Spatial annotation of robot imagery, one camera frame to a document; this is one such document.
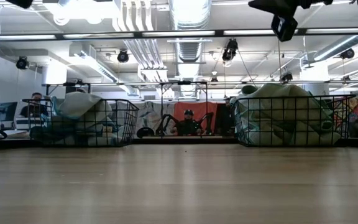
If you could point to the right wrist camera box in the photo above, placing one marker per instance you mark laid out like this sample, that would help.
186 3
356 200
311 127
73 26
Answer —
286 29

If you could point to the white patterned cloth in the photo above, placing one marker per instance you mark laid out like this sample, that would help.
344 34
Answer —
151 115

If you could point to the silver ceiling air duct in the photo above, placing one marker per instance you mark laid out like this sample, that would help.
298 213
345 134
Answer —
190 49

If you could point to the computer monitor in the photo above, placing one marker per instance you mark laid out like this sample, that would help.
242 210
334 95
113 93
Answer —
3 110

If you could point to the black background robot arm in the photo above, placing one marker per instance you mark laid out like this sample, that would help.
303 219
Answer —
208 119
165 123

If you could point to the person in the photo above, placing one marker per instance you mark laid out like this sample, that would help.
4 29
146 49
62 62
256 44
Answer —
34 109
188 124
227 118

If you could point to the white round column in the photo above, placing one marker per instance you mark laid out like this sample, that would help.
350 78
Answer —
320 88

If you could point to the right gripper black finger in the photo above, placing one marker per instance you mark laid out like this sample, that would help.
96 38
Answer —
278 7

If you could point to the black overhead frame bar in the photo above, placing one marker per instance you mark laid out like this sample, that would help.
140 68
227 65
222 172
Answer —
219 32

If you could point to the black aluminium table frame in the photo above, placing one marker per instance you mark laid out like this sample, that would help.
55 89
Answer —
182 140

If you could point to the red cloth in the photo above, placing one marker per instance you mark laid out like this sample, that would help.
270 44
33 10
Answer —
197 109

